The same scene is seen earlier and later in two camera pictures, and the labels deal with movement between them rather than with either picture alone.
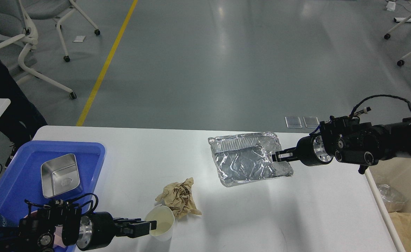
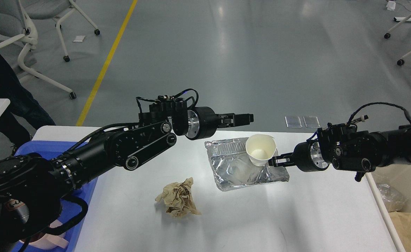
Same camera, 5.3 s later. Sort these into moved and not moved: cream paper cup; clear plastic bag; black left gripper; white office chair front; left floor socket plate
Moved: cream paper cup; black left gripper
Not moved: clear plastic bag; white office chair front; left floor socket plate
